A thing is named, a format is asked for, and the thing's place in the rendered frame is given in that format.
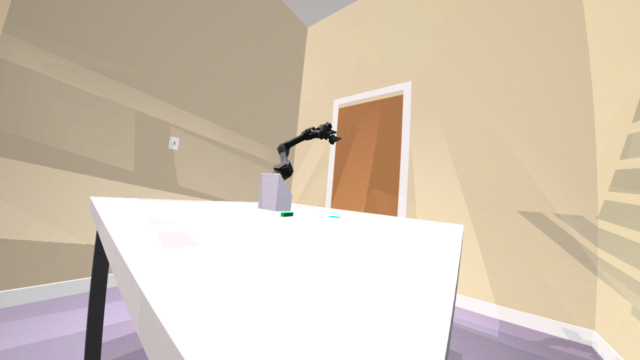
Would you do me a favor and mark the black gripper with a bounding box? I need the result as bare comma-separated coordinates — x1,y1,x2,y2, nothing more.
317,124,342,145

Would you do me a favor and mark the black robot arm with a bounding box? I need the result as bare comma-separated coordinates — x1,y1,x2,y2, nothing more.
272,124,322,180

